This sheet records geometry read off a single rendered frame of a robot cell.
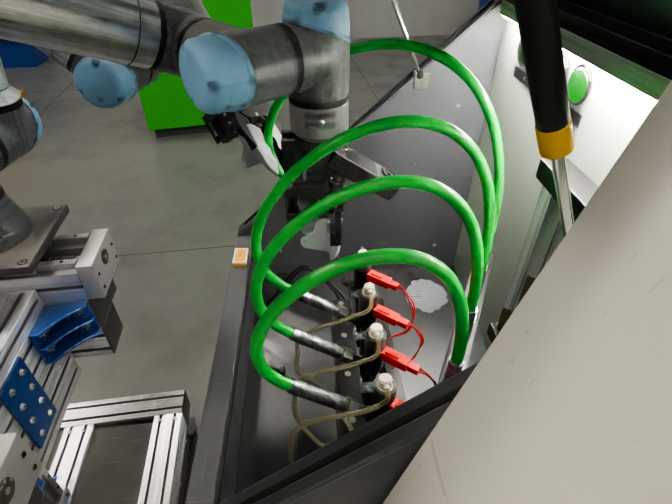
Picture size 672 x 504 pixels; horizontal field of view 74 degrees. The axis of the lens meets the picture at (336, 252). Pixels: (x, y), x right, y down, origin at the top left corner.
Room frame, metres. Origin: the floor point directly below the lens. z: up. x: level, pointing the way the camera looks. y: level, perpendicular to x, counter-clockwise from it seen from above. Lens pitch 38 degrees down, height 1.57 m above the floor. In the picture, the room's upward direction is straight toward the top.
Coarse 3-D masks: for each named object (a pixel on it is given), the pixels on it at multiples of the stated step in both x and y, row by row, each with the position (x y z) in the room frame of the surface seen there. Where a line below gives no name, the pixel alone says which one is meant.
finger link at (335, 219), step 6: (336, 210) 0.51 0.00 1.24; (330, 216) 0.51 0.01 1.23; (336, 216) 0.51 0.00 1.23; (330, 222) 0.51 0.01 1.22; (336, 222) 0.51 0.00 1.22; (330, 228) 0.52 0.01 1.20; (336, 228) 0.51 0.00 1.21; (330, 234) 0.52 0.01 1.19; (336, 234) 0.51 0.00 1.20; (330, 240) 0.52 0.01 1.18; (336, 240) 0.52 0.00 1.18
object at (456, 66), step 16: (352, 48) 0.64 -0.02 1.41; (368, 48) 0.63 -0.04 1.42; (384, 48) 0.62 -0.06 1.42; (400, 48) 0.62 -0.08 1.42; (416, 48) 0.61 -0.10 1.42; (432, 48) 0.60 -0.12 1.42; (448, 64) 0.60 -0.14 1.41; (464, 80) 0.59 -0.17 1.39; (480, 96) 0.58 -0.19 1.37; (272, 112) 0.68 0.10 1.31; (272, 128) 0.69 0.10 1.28; (496, 128) 0.57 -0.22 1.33; (272, 144) 0.69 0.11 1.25; (496, 144) 0.57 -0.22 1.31; (496, 160) 0.57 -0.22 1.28; (496, 176) 0.57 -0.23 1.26; (496, 192) 0.56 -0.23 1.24; (496, 208) 0.56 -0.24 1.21; (496, 224) 0.56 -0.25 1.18
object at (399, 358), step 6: (390, 348) 0.39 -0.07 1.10; (384, 354) 0.38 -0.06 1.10; (390, 354) 0.38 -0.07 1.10; (396, 354) 0.38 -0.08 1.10; (402, 354) 0.38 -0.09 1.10; (384, 360) 0.38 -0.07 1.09; (390, 360) 0.37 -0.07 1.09; (396, 360) 0.37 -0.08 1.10; (402, 360) 0.37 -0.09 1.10; (408, 360) 0.37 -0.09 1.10; (396, 366) 0.37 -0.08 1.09; (402, 366) 0.36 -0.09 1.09; (408, 366) 0.36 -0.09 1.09; (414, 366) 0.36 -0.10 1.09; (420, 366) 0.36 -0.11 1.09; (414, 372) 0.36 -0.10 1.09
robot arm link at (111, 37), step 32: (0, 0) 0.44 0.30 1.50; (32, 0) 0.46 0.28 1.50; (64, 0) 0.48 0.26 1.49; (96, 0) 0.50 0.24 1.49; (128, 0) 0.53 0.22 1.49; (0, 32) 0.45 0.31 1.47; (32, 32) 0.46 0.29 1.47; (64, 32) 0.47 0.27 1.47; (96, 32) 0.49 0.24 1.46; (128, 32) 0.51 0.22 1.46; (160, 32) 0.53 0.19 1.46; (128, 64) 0.53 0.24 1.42; (160, 64) 0.54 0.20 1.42
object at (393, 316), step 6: (378, 306) 0.47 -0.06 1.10; (378, 312) 0.46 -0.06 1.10; (384, 312) 0.45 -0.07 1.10; (390, 312) 0.45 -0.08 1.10; (396, 312) 0.46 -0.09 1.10; (378, 318) 0.46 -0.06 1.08; (384, 318) 0.45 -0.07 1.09; (390, 318) 0.45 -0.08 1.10; (396, 318) 0.44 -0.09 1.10; (402, 318) 0.45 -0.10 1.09; (396, 324) 0.44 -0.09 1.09; (402, 324) 0.44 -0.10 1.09; (408, 324) 0.44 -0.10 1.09
